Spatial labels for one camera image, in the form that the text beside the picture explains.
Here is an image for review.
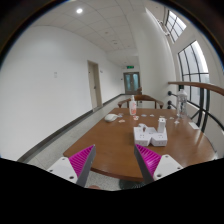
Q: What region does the white charger plug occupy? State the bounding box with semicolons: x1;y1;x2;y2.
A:
157;118;166;133

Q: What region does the wooden handrail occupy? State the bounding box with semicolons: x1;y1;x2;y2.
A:
168;81;224;96

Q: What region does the large arched window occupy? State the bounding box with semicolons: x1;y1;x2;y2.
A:
177;40;212;108

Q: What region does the white power strip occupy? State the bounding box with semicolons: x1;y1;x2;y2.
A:
133;127;168;147

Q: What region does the grey double door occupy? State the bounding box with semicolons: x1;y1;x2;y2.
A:
124;72;140;95

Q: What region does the beige side door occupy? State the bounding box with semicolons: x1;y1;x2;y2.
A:
88;61;102;110

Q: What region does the clear plastic water bottle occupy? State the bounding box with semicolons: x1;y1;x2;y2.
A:
177;89;187;118

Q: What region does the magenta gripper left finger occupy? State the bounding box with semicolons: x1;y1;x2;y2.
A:
47;145;96;187

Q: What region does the white spray bottle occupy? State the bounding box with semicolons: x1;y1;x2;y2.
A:
129;95;137;116

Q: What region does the white computer mouse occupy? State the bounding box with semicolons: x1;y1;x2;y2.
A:
104;114;118;122

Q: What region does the wooden table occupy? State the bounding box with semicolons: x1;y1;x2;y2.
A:
64;108;215;181

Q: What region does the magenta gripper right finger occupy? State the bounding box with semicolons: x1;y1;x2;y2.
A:
134;144;182;184

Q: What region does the wooden chair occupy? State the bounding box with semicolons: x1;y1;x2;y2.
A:
118;95;164;109

